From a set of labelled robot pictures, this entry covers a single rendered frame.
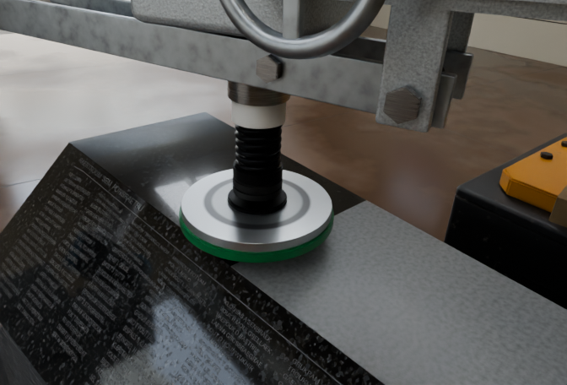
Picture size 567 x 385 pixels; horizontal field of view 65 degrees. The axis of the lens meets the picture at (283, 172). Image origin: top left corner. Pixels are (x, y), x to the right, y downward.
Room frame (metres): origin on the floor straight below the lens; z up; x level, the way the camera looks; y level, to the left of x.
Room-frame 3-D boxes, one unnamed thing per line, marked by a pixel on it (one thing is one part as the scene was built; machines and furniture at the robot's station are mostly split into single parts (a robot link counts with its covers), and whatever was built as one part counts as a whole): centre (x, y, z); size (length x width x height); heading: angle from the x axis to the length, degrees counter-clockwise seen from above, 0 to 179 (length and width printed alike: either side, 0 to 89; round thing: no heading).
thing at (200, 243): (0.55, 0.04, 0.87); 0.22 x 0.22 x 0.04
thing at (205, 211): (0.55, 0.04, 0.87); 0.21 x 0.21 x 0.01
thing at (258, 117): (0.55, 0.04, 1.01); 0.07 x 0.07 x 0.04
